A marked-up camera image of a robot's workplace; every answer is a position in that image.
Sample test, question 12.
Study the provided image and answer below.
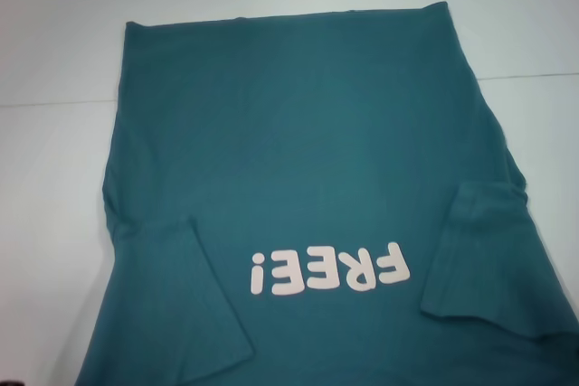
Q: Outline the teal t-shirt with FREE print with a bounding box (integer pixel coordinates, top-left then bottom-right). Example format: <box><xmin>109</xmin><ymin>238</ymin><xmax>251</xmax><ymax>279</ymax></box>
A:
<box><xmin>74</xmin><ymin>0</ymin><xmax>579</xmax><ymax>386</ymax></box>

